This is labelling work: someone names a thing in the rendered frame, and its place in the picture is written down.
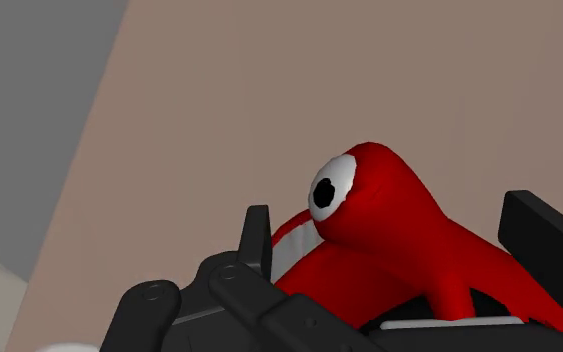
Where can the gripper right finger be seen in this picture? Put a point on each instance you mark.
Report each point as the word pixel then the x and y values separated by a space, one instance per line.
pixel 544 239

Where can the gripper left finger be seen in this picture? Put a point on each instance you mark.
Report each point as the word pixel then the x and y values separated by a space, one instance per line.
pixel 242 287

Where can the red one-eyed toy figure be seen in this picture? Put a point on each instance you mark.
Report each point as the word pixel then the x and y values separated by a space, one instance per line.
pixel 383 234

